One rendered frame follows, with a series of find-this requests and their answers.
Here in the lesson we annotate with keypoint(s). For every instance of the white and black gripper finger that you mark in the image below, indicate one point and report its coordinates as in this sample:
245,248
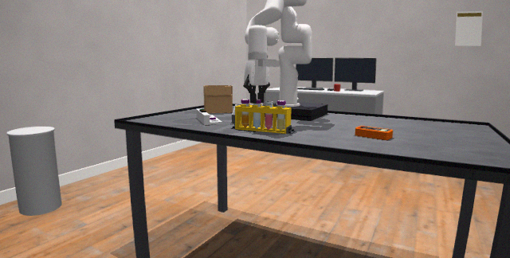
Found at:
260,94
253,95

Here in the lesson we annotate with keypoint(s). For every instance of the brown cardboard box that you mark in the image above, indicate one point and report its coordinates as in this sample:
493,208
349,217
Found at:
219,98

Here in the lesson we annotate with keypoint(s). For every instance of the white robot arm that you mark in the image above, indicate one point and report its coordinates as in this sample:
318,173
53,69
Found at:
259,37

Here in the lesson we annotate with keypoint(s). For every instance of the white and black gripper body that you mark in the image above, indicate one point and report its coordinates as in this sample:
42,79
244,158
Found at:
258,75

